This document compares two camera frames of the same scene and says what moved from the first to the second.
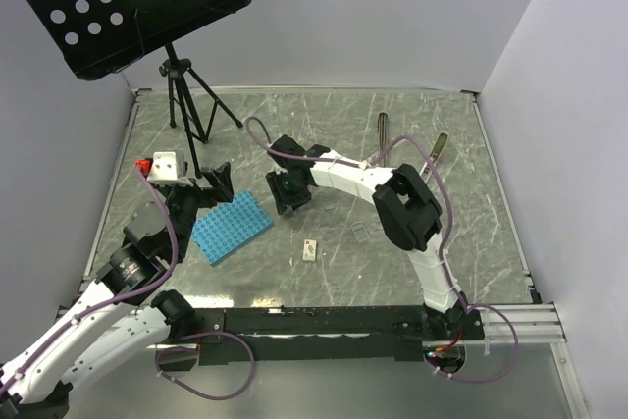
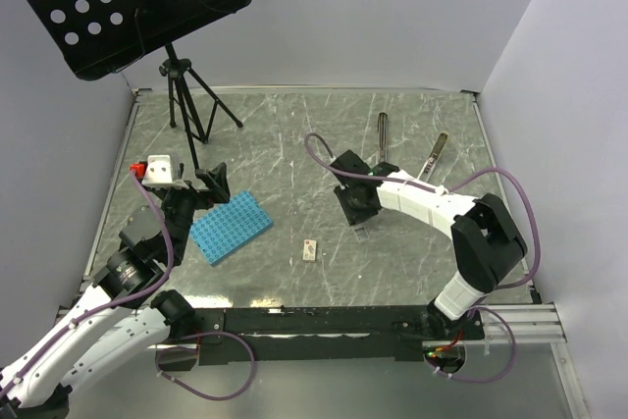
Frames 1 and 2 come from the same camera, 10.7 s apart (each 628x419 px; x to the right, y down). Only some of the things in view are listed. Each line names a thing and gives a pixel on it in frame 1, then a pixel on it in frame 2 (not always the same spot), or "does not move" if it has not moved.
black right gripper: [283, 199] → [353, 217]
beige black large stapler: [383, 134] does not move
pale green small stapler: [425, 172] does not move
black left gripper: [221, 183] does not move
